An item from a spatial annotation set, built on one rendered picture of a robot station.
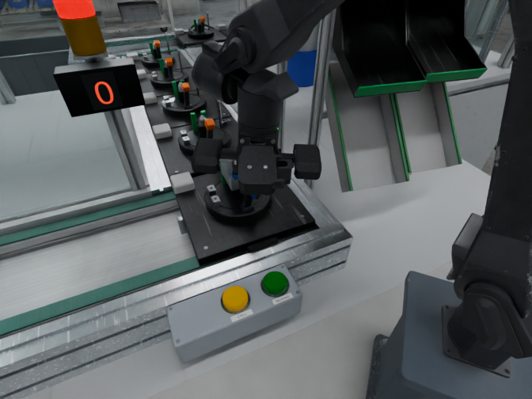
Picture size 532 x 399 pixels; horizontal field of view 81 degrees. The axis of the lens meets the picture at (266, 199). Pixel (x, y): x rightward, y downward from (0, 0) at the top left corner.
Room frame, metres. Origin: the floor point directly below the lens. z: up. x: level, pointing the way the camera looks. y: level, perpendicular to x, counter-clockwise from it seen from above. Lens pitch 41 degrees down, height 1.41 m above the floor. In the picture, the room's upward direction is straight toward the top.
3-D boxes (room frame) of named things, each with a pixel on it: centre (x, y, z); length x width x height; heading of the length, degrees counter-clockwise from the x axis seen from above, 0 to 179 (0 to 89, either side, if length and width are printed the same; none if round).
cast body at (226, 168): (0.51, 0.06, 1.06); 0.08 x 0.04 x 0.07; 24
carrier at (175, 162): (0.73, 0.16, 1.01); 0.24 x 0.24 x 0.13; 24
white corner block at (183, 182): (0.55, 0.19, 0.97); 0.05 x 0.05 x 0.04; 24
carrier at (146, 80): (1.18, 0.36, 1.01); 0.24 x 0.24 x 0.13; 24
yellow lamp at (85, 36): (0.53, 0.28, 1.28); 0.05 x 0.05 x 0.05
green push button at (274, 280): (0.30, -0.02, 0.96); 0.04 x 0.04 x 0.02
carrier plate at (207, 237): (0.50, 0.06, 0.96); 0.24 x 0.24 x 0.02; 24
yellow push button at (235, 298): (0.27, 0.05, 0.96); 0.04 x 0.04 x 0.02
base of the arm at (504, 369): (0.16, -0.24, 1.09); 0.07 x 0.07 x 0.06; 68
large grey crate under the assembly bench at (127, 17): (5.69, 2.01, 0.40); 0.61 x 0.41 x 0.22; 113
